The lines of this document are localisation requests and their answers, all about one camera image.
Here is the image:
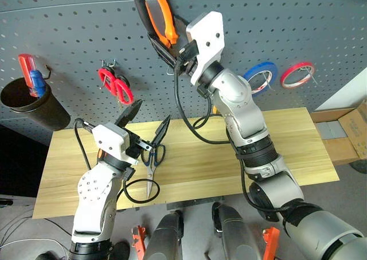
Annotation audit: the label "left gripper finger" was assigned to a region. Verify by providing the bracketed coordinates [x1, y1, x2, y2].
[149, 114, 171, 149]
[114, 99, 144, 129]

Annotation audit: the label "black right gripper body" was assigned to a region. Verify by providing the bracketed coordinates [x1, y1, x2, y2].
[172, 40, 200, 77]

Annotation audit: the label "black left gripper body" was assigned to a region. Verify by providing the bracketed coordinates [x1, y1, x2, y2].
[123, 132, 154, 166]

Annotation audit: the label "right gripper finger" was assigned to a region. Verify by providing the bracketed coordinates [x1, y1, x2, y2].
[174, 15, 190, 50]
[146, 32, 179, 69]

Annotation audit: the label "orange and black handled pliers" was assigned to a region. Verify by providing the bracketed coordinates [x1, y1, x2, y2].
[131, 0, 180, 50]

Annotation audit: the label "blue tape roll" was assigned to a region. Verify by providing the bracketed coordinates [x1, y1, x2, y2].
[242, 61, 279, 97]

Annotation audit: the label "grey perforated pegboard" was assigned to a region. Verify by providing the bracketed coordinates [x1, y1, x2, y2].
[0, 0, 367, 146]

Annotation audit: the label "red tape roll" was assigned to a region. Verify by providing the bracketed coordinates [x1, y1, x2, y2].
[279, 61, 316, 90]

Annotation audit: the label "black cup holder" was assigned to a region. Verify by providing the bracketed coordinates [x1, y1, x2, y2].
[0, 76, 71, 132]

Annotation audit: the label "dark rounded shape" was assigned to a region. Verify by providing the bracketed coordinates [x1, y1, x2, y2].
[211, 201, 265, 260]
[142, 209, 185, 260]

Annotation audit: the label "orange clamp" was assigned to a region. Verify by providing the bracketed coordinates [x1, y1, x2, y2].
[261, 226, 281, 260]
[130, 224, 147, 260]

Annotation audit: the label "brown cardboard box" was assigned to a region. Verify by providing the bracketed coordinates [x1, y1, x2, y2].
[310, 99, 367, 166]

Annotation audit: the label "black and blue handled scissors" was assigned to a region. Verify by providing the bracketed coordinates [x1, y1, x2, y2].
[140, 143, 167, 200]

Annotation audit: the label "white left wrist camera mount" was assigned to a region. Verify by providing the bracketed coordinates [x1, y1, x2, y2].
[91, 122, 130, 161]

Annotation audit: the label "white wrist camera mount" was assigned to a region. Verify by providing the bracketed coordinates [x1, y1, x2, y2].
[91, 122, 130, 161]
[185, 11, 224, 86]

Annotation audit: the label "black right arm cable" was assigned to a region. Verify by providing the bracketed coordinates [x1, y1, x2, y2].
[173, 66, 283, 215]

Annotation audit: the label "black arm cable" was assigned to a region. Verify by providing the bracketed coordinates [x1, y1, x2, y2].
[73, 117, 161, 204]
[173, 66, 283, 215]

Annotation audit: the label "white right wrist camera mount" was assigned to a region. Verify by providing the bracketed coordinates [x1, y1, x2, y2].
[185, 11, 224, 86]

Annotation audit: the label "red handled scissors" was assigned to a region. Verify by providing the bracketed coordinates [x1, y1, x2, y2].
[97, 65, 135, 106]

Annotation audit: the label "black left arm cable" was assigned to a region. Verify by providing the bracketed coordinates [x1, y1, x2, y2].
[73, 117, 161, 204]

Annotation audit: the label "grey metal table bracket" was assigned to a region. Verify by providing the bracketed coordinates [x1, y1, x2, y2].
[165, 196, 225, 212]

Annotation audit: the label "blue handled screwdriver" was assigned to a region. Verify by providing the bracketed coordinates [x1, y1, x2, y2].
[29, 69, 48, 98]

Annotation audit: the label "red handled screwdriver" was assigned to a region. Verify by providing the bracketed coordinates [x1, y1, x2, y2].
[18, 53, 40, 98]

